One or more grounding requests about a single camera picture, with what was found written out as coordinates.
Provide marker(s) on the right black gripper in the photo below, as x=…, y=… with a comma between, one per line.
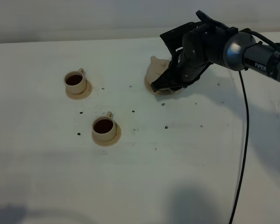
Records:
x=194, y=46

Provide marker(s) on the beige ceramic teapot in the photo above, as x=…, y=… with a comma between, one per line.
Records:
x=157, y=66

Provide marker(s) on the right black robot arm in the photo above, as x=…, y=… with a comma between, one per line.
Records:
x=251, y=50

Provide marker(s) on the beige teapot saucer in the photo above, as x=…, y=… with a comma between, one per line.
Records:
x=148, y=79

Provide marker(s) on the near beige cup saucer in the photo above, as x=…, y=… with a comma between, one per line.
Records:
x=114, y=140

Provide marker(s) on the beige cup saucer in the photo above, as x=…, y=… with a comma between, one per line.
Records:
x=83, y=94
x=114, y=140

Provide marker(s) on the near beige teacup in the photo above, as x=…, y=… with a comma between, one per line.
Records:
x=104, y=129

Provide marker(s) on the beige teacup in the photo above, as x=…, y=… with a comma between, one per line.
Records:
x=104, y=129
x=75, y=82

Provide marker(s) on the far beige cup saucer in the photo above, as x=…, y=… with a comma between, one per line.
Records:
x=83, y=94

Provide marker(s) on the far beige teacup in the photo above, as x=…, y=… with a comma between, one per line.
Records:
x=75, y=82

